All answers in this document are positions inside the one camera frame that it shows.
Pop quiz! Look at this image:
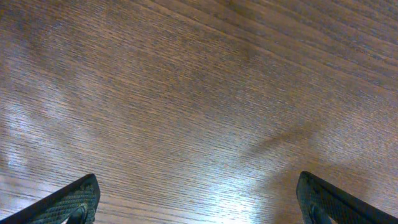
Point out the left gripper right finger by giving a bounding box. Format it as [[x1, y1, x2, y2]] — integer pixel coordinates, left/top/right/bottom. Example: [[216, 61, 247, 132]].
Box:
[[296, 171, 397, 224]]

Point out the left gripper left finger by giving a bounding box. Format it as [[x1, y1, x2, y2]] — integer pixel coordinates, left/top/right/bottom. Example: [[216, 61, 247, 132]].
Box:
[[1, 174, 100, 224]]

